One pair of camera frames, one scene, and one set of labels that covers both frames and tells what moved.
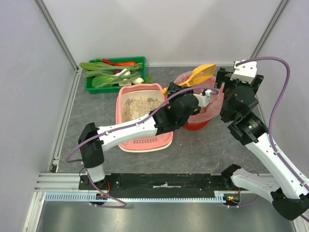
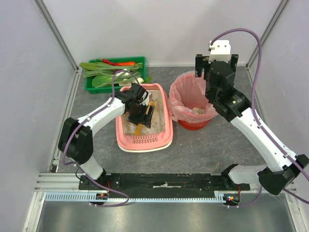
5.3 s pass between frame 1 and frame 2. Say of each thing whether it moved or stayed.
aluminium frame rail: stayed
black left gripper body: moved
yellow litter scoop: moved
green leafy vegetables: stayed
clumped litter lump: stayed
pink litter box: stayed
